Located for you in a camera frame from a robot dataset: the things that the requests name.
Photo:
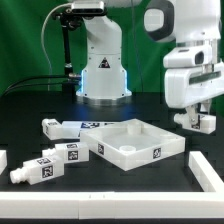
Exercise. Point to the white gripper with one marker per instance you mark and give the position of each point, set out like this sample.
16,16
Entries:
181,93

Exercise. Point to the white square table top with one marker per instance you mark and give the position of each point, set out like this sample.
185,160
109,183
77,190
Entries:
132,143

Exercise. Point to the white tag sheet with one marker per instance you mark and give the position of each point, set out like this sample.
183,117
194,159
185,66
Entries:
72,129

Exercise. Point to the white U-shaped fence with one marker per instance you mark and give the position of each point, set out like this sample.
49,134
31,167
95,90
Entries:
208,203

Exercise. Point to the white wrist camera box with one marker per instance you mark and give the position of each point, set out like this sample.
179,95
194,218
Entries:
186,57

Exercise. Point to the black camera stand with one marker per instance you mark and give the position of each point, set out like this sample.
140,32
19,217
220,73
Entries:
69,22

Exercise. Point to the silver camera on stand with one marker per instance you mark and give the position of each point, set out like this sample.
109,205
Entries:
88,7

